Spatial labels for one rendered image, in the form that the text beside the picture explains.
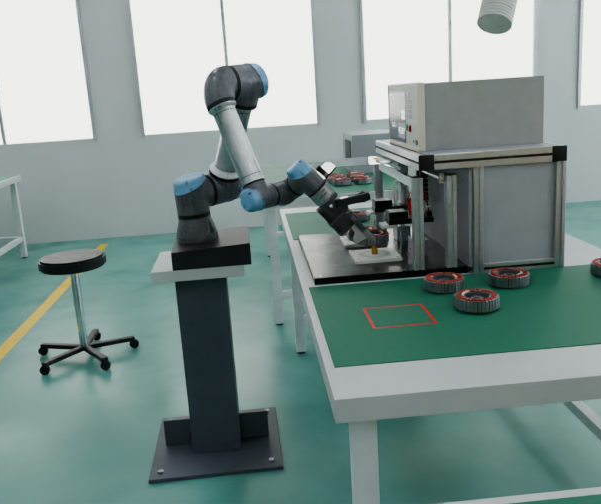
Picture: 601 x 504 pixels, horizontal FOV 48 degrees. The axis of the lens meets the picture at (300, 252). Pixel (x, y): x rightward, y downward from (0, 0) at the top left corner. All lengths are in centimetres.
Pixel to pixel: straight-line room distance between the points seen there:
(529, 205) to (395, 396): 99
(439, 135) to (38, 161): 552
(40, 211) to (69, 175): 47
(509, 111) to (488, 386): 106
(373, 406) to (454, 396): 16
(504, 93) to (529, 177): 27
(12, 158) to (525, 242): 584
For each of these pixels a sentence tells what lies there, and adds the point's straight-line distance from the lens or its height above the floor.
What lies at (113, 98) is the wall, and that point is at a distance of 699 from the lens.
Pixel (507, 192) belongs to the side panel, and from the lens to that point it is 211.
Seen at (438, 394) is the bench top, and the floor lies 74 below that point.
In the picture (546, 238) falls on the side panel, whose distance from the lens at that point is 219.
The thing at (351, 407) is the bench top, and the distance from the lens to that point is 132.
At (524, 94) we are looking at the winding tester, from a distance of 221.
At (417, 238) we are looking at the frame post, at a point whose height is 87.
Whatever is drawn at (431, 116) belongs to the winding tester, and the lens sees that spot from 212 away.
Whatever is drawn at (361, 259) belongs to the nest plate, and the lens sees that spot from 218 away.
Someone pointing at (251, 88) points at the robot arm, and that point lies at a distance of 229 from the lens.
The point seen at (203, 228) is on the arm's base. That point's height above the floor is 87.
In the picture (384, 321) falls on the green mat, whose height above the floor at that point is 75.
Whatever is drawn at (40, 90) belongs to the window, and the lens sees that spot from 715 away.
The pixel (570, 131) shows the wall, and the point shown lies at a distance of 765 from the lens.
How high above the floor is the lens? 131
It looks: 13 degrees down
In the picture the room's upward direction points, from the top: 4 degrees counter-clockwise
